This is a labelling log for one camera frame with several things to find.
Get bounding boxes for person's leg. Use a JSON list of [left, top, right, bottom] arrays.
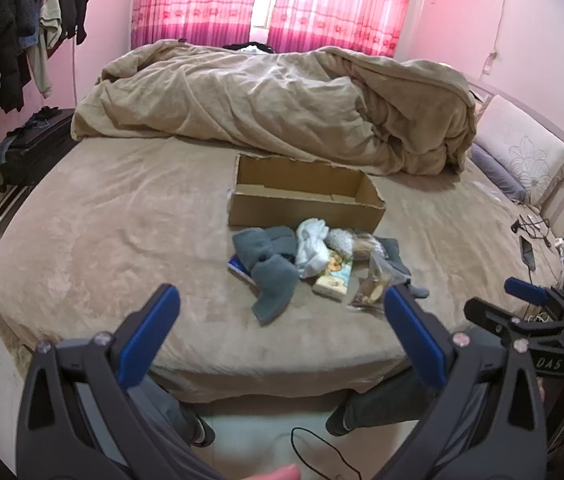
[[325, 370, 443, 437], [132, 375, 216, 447]]

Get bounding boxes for black floor cable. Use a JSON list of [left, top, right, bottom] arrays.
[[290, 427, 364, 480]]

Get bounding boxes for beige shirt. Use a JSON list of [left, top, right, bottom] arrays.
[[37, 0, 64, 51]]

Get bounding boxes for pink curtain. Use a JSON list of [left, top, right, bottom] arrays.
[[131, 0, 258, 53], [267, 0, 419, 58]]

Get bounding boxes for wall cable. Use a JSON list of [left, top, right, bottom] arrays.
[[484, 0, 509, 76]]

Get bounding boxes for black item behind duvet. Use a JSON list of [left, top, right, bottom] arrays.
[[222, 42, 276, 56]]

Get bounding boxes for grey-green garment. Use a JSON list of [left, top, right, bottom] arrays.
[[27, 42, 54, 99]]

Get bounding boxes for dark clothes on suitcase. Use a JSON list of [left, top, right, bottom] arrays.
[[8, 106, 60, 137]]

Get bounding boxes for person's left leg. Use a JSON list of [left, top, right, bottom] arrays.
[[132, 375, 216, 447]]

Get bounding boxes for clear plastic snack bag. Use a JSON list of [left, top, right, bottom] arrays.
[[348, 255, 405, 311]]

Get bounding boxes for black phone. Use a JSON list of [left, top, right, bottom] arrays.
[[518, 237, 539, 270]]

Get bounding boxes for black suitcase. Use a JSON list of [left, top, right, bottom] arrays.
[[0, 108, 80, 193]]

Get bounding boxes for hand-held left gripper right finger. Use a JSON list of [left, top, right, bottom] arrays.
[[362, 283, 548, 480]]

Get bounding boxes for white sock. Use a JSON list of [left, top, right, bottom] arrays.
[[294, 218, 333, 279]]

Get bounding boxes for green printed box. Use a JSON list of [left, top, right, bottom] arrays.
[[312, 249, 353, 302]]

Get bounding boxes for white floral headboard cushion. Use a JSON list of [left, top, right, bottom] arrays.
[[477, 94, 564, 208]]

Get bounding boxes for person's left hand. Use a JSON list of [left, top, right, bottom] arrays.
[[254, 464, 304, 480]]

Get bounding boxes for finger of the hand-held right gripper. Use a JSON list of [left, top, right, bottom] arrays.
[[504, 277, 564, 321], [463, 297, 564, 346]]

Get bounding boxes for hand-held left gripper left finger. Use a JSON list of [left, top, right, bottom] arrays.
[[16, 283, 223, 480]]

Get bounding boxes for black charger cable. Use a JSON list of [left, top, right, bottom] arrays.
[[511, 215, 554, 247]]

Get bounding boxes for person's right leg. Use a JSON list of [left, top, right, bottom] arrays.
[[325, 370, 443, 437]]

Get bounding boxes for cardboard box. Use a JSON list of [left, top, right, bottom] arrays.
[[227, 154, 387, 235]]

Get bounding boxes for blue garment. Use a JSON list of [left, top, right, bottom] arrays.
[[18, 5, 43, 52]]

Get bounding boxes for beige duvet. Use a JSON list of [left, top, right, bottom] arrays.
[[71, 39, 478, 176]]

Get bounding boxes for blue toothpaste box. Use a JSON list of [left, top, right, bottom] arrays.
[[227, 255, 255, 286]]

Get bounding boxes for grey pillow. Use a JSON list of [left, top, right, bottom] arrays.
[[469, 141, 528, 202]]

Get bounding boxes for dark grey sock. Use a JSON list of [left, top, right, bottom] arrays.
[[377, 237, 430, 301]]

